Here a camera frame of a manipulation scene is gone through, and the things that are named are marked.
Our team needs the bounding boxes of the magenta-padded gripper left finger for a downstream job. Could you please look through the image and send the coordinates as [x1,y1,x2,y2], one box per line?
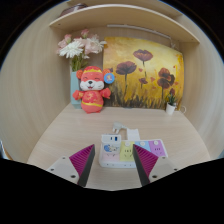
[45,143,96,188]

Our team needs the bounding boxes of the light blue vase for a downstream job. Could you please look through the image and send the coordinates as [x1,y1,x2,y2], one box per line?
[69,69,83,110]

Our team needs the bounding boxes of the pink and white flower bouquet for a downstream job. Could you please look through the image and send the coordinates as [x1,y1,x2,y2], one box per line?
[56,28,108,72]

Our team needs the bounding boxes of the wooden shelf unit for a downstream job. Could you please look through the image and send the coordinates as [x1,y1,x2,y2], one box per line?
[49,0,201,44]

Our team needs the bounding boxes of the pastel multicolour power strip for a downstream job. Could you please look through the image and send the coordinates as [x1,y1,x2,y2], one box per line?
[98,139,169,169]

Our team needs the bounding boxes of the white light bar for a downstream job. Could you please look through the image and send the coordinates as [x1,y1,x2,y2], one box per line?
[106,23,175,43]

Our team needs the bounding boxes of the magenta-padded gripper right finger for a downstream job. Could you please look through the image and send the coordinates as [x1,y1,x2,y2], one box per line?
[132,143,180,187]

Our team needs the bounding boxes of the small plant in white pot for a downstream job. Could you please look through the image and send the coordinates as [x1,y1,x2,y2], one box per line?
[165,93,178,116]

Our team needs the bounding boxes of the thin white cable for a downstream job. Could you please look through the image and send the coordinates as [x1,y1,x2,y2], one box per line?
[176,104,188,115]

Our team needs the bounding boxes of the red plush toy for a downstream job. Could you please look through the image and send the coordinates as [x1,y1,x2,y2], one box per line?
[72,65,116,114]

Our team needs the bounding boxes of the white plug with cable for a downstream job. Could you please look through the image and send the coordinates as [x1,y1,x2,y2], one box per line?
[112,121,128,135]

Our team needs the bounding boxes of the yellow poppy flower painting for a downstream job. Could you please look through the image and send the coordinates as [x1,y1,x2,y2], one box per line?
[102,36,185,110]

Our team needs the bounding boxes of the white plug adapter block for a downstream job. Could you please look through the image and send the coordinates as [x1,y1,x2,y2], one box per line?
[126,128,141,142]

